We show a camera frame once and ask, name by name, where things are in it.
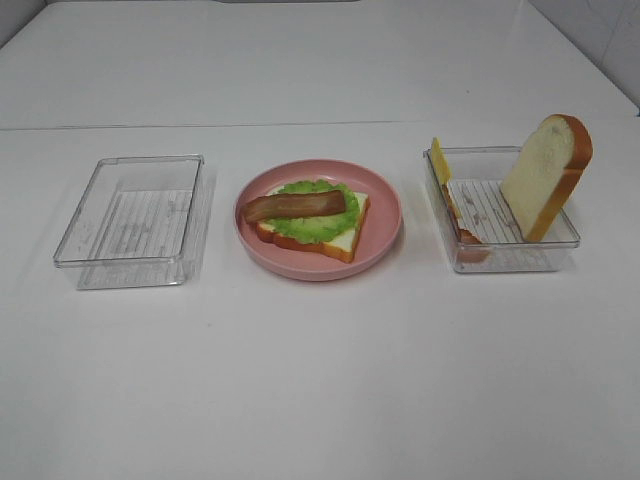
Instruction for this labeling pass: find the yellow cheese slice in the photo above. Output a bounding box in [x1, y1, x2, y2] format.
[430, 137, 451, 186]

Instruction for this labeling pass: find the pink round plate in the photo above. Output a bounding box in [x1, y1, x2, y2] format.
[234, 159, 402, 281]

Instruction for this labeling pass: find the green lettuce leaf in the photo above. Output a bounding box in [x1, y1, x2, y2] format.
[260, 179, 367, 244]

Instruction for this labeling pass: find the clear right plastic tray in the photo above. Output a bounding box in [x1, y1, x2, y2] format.
[423, 146, 580, 274]

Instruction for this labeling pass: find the bread slice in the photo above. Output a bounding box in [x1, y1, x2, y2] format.
[254, 186, 370, 263]
[500, 114, 593, 242]

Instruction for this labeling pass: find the clear plastic tray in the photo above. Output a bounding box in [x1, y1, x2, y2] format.
[423, 146, 580, 274]
[53, 155, 212, 290]

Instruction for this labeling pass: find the clear left plastic tray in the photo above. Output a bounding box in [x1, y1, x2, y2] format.
[53, 155, 212, 290]

